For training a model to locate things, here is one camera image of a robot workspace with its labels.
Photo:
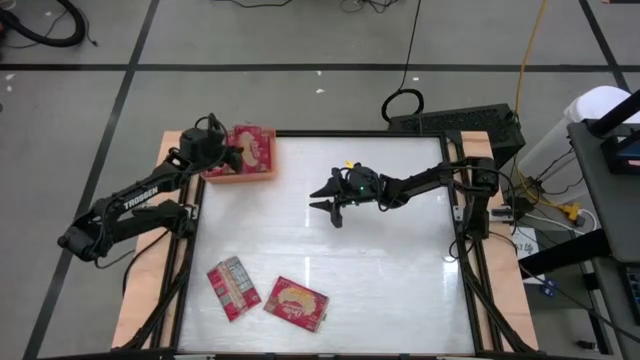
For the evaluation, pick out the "small black floor object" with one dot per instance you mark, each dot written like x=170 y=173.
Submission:
x=586 y=344

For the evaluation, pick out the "light wooden base board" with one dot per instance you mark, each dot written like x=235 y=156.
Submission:
x=145 y=280

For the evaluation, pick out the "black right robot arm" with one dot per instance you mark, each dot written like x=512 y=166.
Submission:
x=425 y=181

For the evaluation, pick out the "white paper sheet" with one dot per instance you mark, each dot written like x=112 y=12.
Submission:
x=525 y=247

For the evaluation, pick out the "black aluminium table frame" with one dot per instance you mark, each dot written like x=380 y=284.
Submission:
x=350 y=133

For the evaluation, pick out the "black perforated computer case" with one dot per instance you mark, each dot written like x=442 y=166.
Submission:
x=450 y=122

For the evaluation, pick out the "orange cardboard box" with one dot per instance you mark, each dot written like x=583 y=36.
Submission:
x=260 y=178

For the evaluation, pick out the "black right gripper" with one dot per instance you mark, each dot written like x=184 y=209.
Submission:
x=360 y=187

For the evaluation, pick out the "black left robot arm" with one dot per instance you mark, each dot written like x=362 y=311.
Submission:
x=165 y=176

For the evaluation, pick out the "white power strip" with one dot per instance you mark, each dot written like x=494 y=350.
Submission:
x=500 y=213

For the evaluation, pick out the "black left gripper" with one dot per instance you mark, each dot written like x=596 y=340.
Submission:
x=205 y=147

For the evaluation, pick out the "black power adapter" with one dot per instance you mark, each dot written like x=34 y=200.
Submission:
x=520 y=204

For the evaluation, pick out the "dark grey side table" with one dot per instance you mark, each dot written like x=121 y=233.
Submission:
x=615 y=220

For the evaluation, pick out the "white plastic bin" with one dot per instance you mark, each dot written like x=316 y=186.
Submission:
x=595 y=105

